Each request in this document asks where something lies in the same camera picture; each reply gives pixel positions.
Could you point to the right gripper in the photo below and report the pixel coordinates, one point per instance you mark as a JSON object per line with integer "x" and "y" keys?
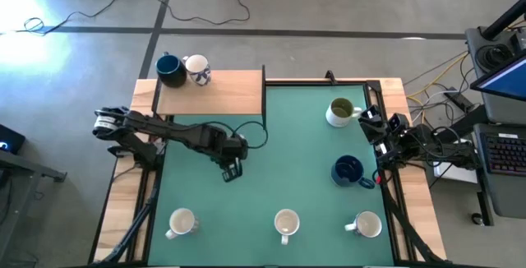
{"x": 398, "y": 142}

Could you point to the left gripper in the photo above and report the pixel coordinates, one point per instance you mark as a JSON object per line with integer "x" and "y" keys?
{"x": 218, "y": 144}

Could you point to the white mug green inside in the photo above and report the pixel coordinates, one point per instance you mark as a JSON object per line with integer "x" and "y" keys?
{"x": 340, "y": 112}

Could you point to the white mug red lattice print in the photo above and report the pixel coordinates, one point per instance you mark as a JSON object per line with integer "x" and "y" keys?
{"x": 182, "y": 222}

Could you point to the white mug pale blue pattern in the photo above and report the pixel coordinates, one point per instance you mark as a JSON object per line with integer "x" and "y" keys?
{"x": 287, "y": 223}

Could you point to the white mug blue flower print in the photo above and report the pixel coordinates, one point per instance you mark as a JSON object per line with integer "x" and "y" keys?
{"x": 367, "y": 223}
{"x": 197, "y": 64}

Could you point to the dark navy mug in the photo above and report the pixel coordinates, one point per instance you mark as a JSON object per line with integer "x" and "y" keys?
{"x": 169, "y": 72}

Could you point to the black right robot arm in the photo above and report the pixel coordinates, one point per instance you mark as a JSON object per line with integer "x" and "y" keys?
{"x": 444, "y": 149}

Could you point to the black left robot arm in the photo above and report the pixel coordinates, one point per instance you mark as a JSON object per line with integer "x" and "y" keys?
{"x": 164, "y": 130}

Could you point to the green table mat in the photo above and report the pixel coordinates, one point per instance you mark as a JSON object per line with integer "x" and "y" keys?
{"x": 287, "y": 186}

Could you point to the white paper booklet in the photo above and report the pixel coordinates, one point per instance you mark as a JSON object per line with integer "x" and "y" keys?
{"x": 456, "y": 174}

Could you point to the black caster wheel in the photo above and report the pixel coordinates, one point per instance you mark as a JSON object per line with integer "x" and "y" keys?
{"x": 477, "y": 218}

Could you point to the black keyboard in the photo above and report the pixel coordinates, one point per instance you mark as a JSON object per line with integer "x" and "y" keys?
{"x": 505, "y": 153}

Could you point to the computer monitor with blue screen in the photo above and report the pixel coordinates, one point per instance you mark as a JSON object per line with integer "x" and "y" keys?
{"x": 503, "y": 81}

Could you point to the grey equipment cart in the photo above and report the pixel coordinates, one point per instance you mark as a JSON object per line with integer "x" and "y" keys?
{"x": 505, "y": 202}

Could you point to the black pole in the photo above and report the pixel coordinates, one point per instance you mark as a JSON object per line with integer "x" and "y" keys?
{"x": 505, "y": 18}

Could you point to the grey metal stand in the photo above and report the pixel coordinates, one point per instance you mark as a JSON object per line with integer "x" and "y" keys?
{"x": 24, "y": 168}

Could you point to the black box with blue light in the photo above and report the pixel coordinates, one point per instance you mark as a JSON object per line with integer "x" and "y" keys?
{"x": 9, "y": 140}

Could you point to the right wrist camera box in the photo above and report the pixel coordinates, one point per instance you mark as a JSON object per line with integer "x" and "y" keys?
{"x": 398, "y": 123}

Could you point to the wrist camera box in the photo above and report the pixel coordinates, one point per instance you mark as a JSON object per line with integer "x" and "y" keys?
{"x": 238, "y": 146}
{"x": 398, "y": 123}

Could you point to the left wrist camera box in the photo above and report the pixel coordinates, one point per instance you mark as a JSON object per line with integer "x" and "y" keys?
{"x": 238, "y": 146}

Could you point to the black table-level camera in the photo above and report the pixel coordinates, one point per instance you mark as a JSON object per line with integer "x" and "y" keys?
{"x": 330, "y": 77}

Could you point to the black metal table frame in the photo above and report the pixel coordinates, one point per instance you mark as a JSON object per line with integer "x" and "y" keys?
{"x": 316, "y": 82}

